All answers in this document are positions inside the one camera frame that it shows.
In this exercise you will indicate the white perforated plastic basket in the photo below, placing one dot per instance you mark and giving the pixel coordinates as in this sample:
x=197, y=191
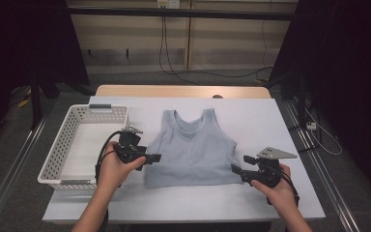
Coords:
x=77, y=145

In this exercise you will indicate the light blue tank top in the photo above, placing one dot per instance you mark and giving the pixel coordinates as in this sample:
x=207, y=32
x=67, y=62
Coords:
x=193, y=151

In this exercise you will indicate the dark table grommet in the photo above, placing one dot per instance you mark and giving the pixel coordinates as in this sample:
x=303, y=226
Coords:
x=217, y=96

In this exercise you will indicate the black curtain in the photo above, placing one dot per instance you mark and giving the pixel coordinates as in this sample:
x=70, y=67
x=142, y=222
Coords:
x=351, y=64
x=13, y=38

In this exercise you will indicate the wooden table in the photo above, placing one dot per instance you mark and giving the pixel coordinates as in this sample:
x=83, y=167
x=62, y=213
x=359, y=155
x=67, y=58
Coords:
x=174, y=91

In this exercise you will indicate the person's left hand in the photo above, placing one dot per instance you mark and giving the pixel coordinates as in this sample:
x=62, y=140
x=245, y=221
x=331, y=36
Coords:
x=112, y=170

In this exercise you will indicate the white plug adapter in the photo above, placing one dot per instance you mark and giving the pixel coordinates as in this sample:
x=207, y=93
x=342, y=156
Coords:
x=311, y=126

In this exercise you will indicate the metal floor rail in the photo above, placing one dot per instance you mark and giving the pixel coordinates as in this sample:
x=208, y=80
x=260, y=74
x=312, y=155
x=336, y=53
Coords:
x=9, y=179
x=331, y=193

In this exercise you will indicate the white wall socket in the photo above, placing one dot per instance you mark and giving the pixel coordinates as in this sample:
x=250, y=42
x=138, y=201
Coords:
x=169, y=3

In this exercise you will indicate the person's right hand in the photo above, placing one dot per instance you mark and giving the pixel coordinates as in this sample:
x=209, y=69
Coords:
x=281, y=195

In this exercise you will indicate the white table board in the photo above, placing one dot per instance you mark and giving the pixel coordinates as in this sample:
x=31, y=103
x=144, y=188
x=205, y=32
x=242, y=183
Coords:
x=206, y=203

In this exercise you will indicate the long desk with dark edge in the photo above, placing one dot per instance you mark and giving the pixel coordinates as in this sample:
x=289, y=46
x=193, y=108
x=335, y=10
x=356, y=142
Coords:
x=174, y=13

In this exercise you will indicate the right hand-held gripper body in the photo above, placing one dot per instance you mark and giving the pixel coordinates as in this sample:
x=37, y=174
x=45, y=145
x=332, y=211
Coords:
x=267, y=174

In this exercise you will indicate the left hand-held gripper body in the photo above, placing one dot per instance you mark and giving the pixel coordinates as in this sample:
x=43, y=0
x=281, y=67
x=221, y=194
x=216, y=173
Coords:
x=128, y=151

